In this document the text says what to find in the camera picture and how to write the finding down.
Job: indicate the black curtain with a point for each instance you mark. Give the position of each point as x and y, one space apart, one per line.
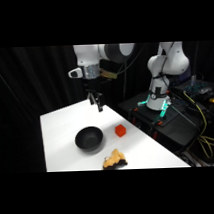
24 98

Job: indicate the red cube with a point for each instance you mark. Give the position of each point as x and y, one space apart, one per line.
121 130

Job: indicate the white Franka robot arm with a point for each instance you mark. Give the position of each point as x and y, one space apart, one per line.
166 61

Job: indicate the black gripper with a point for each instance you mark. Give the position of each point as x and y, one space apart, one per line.
92 84

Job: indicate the black bowl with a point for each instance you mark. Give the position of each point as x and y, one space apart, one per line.
89 139

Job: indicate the black electronics box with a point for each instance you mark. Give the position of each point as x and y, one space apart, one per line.
197 87

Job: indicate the tan plush teddy bear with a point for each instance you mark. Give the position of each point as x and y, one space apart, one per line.
113 158

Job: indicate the wrist camera with brass mount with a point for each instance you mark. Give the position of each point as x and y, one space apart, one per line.
108 74

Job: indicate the black robot stand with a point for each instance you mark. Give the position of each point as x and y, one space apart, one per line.
182 125

